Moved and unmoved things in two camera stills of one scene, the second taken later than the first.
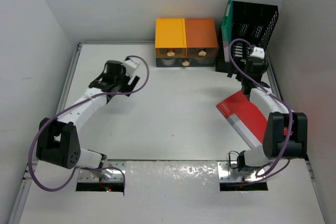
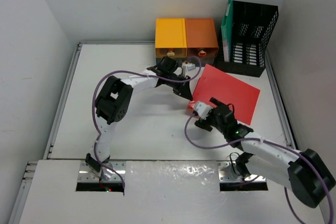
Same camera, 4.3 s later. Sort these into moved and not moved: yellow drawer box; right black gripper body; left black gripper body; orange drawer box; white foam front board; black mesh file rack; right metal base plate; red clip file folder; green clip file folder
Moved: right black gripper body; left black gripper body; red clip file folder
Not moved: yellow drawer box; orange drawer box; right metal base plate; black mesh file rack; white foam front board; green clip file folder
